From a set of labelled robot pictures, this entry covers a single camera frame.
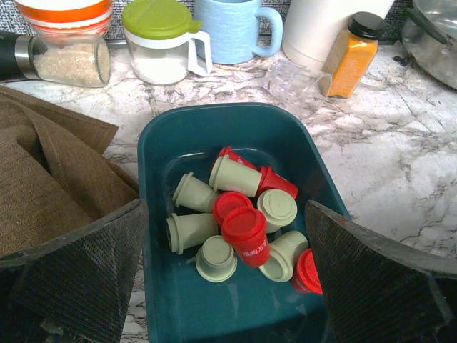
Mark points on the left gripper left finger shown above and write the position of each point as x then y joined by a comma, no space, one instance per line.
81,281

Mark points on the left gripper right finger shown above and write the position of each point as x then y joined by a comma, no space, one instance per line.
377,289

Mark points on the brown cloth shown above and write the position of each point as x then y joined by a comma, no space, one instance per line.
54,176

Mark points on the red coffee capsule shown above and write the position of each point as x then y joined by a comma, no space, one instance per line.
244,229
228,151

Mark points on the red capsule number two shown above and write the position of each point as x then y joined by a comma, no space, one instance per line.
271,180

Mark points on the red capsule in basket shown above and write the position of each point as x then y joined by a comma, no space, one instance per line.
305,278

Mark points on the green capsule in basket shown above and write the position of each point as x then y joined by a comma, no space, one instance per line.
194,194

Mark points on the green capsule upright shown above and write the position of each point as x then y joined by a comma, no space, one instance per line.
284,253

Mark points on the clear plastic cup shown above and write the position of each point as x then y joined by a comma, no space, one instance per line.
298,87

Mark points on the pepper grinder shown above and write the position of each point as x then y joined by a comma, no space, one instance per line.
75,60

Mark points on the orange spice bottle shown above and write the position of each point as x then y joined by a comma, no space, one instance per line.
352,53

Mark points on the steel pot with lid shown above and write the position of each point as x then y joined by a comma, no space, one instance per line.
429,36

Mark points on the green lid cup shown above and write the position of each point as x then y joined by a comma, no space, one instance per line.
164,41

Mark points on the white thermos jug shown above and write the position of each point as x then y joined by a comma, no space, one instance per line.
311,27

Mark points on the white orange bowl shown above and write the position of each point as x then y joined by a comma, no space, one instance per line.
67,16

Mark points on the blue mug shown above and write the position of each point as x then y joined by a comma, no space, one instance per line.
234,28

